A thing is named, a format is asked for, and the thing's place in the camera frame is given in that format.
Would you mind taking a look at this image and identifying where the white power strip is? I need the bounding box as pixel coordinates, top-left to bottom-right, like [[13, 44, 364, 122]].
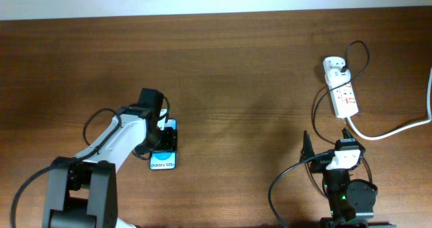
[[323, 57, 358, 119]]

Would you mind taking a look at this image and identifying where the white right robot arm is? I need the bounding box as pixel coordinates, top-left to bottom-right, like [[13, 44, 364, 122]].
[[300, 128, 377, 227]]

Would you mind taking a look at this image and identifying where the white USB charger plug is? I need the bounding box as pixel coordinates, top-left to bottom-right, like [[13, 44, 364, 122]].
[[325, 68, 351, 88]]

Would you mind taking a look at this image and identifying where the white power strip cord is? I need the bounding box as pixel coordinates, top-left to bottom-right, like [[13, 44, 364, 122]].
[[343, 65, 432, 141]]

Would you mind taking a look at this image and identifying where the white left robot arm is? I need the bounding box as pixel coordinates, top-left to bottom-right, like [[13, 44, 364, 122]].
[[43, 88, 178, 228]]

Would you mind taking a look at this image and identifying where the black USB charging cable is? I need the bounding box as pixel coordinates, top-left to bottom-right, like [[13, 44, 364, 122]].
[[310, 40, 371, 146]]

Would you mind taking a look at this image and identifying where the blue screen Galaxy smartphone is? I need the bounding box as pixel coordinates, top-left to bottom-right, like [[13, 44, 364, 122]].
[[149, 119, 178, 171]]

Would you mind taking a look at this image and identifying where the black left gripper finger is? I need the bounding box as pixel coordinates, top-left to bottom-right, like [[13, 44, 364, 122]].
[[153, 127, 164, 150], [165, 127, 178, 151]]

